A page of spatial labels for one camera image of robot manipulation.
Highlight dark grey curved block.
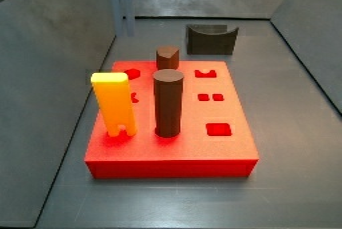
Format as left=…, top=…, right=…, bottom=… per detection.
left=186, top=24, right=240, bottom=55

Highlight red foam peg board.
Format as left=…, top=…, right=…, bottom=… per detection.
left=85, top=61, right=260, bottom=179

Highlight blue double-square peg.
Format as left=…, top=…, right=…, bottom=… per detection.
left=113, top=0, right=136, bottom=36

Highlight short dark brown peg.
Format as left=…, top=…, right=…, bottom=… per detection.
left=157, top=46, right=180, bottom=70

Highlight tall dark brown cylinder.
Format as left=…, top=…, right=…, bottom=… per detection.
left=154, top=69, right=185, bottom=138

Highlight yellow double-square peg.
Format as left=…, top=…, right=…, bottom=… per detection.
left=91, top=72, right=138, bottom=137

